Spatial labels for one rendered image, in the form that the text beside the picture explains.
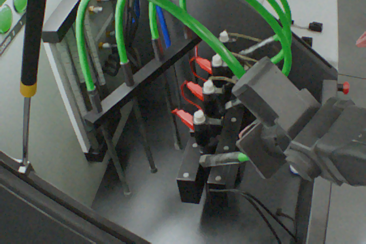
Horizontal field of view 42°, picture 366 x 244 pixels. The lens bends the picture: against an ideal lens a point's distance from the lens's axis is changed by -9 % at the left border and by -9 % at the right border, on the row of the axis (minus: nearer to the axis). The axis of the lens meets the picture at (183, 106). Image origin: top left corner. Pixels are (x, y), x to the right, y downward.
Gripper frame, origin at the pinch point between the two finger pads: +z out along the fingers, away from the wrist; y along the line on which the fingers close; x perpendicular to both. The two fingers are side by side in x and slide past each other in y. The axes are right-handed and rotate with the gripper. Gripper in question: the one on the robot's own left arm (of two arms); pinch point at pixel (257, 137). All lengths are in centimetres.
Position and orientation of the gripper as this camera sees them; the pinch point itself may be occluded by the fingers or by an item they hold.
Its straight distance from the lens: 76.3
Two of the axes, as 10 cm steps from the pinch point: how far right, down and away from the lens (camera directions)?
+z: -2.0, 0.7, 9.8
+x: 6.3, 7.7, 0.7
